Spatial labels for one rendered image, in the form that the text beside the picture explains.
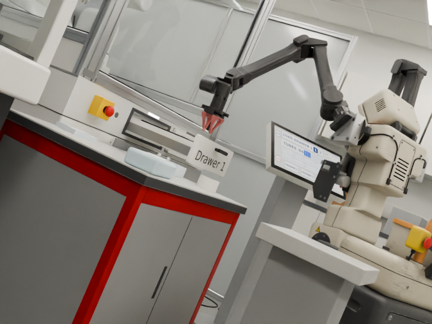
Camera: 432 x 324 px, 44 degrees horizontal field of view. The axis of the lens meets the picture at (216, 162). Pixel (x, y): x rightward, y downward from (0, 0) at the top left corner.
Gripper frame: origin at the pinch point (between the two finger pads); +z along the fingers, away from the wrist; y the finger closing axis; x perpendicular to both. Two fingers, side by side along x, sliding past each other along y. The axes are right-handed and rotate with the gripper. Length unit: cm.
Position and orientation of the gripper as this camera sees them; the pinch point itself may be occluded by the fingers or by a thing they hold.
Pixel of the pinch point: (207, 130)
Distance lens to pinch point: 217.2
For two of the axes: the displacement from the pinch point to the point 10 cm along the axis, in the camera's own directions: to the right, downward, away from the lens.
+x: 4.8, 1.8, 8.6
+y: 7.9, 3.4, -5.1
